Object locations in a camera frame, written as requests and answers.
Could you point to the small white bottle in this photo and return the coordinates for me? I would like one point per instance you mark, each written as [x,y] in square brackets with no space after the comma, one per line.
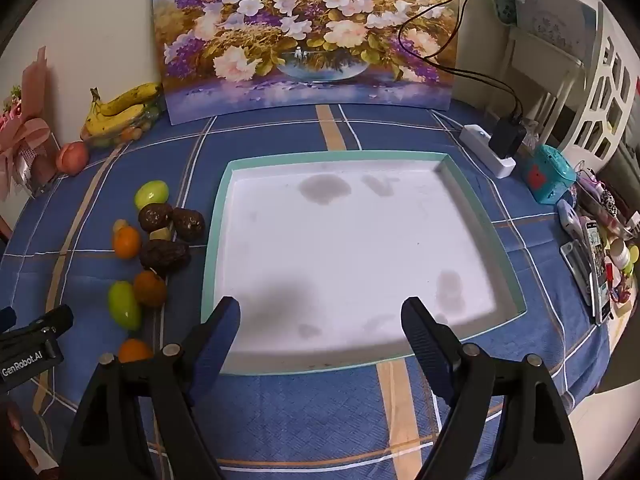
[621,255]

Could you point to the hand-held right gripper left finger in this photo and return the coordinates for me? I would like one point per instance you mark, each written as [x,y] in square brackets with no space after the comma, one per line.
[220,345]

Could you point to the leopard print pouch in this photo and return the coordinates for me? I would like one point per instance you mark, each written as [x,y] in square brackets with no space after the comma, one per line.
[611,202]

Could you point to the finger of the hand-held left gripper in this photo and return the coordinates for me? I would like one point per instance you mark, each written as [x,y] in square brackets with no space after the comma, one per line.
[52,320]
[7,319]

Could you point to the brown wrinkled date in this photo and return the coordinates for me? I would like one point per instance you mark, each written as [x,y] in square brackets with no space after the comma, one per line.
[189,223]
[164,257]
[155,217]

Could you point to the small tan longan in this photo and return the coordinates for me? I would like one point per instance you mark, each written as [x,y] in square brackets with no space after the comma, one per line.
[161,235]
[120,223]

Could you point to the pink wrapped bouquet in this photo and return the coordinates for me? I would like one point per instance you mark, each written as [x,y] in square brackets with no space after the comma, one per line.
[25,135]

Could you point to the blue plaid tablecloth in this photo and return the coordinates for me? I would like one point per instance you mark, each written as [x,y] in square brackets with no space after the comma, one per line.
[310,425]

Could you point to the white printed box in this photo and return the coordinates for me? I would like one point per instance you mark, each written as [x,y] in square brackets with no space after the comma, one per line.
[560,15]

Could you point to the person's left hand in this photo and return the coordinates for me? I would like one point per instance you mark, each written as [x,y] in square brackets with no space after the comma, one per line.
[17,440]

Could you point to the flower painting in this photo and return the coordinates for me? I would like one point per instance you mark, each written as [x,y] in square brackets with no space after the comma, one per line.
[300,35]

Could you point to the yellow banana bunch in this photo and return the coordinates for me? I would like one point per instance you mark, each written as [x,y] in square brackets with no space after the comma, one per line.
[125,102]

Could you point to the silver case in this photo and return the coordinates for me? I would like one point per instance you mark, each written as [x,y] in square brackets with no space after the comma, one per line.
[577,270]

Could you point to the glass fruit bowl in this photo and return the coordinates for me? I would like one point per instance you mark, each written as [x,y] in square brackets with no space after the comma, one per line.
[137,127]

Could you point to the teal box with red sticker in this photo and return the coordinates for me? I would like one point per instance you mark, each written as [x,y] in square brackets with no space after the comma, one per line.
[550,175]

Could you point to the black charger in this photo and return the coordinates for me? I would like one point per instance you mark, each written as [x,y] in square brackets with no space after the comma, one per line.
[506,137]

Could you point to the white power strip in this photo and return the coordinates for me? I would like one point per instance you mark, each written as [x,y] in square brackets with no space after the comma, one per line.
[475,142]

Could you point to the white lattice chair back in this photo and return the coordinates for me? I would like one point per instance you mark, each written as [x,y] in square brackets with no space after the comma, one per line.
[600,90]

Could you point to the white tray with teal rim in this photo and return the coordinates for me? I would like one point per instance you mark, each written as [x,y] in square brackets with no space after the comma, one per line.
[350,260]

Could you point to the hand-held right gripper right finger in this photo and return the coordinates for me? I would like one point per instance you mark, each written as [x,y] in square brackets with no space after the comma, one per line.
[425,345]

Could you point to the green jujube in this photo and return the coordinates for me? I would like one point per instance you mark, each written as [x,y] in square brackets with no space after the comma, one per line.
[150,195]
[124,305]

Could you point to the red peach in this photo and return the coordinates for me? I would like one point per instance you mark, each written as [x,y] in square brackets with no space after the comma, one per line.
[72,159]

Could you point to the orange tangerine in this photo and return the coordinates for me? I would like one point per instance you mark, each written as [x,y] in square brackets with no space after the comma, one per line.
[149,288]
[126,242]
[135,351]

